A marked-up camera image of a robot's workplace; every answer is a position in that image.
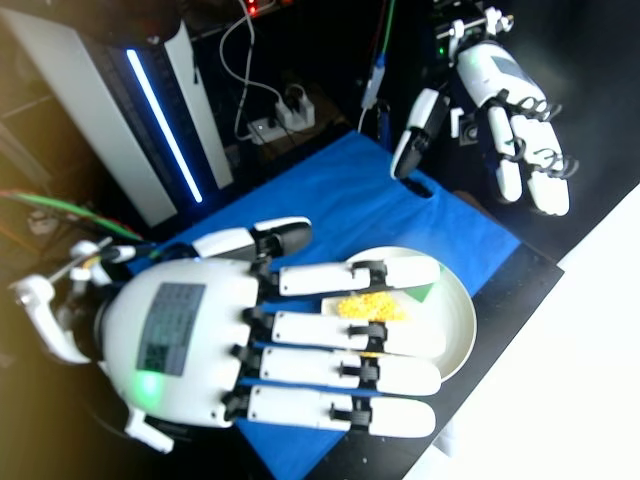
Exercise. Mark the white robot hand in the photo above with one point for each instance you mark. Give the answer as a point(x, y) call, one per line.
point(190, 340)
point(495, 75)

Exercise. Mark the green block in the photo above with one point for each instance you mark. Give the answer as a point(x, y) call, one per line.
point(422, 292)

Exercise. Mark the white round plate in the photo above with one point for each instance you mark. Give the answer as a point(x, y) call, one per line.
point(455, 320)

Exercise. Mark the white adapter with blue plug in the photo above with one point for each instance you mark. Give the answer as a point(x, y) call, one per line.
point(374, 80)

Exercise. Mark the yellow sponge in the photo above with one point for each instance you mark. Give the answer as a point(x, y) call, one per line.
point(372, 306)

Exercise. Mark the blue fabric bag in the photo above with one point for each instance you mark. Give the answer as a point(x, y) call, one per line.
point(340, 200)

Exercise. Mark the white power strip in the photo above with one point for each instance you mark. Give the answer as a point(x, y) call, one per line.
point(295, 115)

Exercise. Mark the black device with red lights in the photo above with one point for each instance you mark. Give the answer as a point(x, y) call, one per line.
point(260, 6)

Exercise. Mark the white column with blue light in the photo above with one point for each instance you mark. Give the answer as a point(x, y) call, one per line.
point(75, 100)

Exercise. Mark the wrist camera on white bracket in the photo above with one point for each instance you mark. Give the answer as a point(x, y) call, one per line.
point(469, 131)

